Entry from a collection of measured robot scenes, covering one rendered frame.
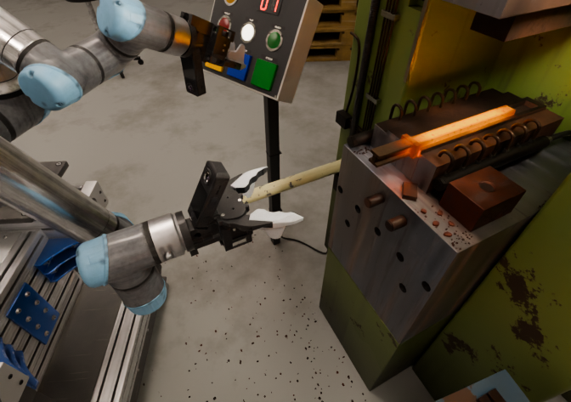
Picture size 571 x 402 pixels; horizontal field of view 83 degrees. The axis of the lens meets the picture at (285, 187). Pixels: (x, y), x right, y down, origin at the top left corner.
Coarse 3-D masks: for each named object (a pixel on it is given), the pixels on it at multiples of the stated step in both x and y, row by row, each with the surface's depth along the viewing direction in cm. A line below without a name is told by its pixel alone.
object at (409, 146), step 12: (504, 108) 79; (468, 120) 76; (480, 120) 76; (492, 120) 77; (432, 132) 72; (444, 132) 72; (456, 132) 73; (384, 144) 68; (396, 144) 68; (408, 144) 68; (420, 144) 68; (372, 156) 67; (384, 156) 66; (396, 156) 69
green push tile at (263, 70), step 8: (256, 64) 93; (264, 64) 92; (272, 64) 90; (256, 72) 94; (264, 72) 92; (272, 72) 91; (256, 80) 94; (264, 80) 92; (272, 80) 91; (264, 88) 93
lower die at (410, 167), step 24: (480, 96) 89; (504, 96) 87; (408, 120) 81; (432, 120) 79; (456, 120) 77; (504, 120) 77; (552, 120) 79; (432, 144) 70; (456, 144) 71; (480, 144) 71; (504, 144) 74; (408, 168) 74; (432, 168) 67; (456, 168) 70
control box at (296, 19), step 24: (216, 0) 100; (240, 0) 95; (264, 0) 90; (288, 0) 86; (312, 0) 84; (216, 24) 101; (240, 24) 96; (264, 24) 91; (288, 24) 87; (312, 24) 89; (264, 48) 92; (288, 48) 88; (216, 72) 103; (288, 72) 90; (288, 96) 95
